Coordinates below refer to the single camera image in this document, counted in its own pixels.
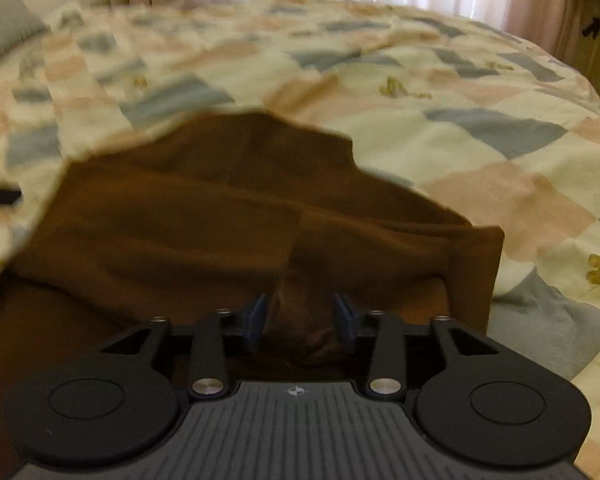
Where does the tan wooden furniture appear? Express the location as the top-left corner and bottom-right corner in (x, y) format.
(555, 0), (600, 108)

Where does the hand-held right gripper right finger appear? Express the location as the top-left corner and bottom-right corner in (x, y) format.
(333, 293), (499, 400)

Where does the checkered pastel bed quilt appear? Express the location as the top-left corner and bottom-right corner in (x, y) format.
(0, 0), (600, 480)

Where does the brown garment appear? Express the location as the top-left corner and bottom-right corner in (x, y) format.
(0, 110), (506, 466)

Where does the grey pillow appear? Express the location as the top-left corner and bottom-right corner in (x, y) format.
(0, 0), (49, 77)

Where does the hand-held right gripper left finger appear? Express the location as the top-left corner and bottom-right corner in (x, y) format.
(102, 293), (269, 400)

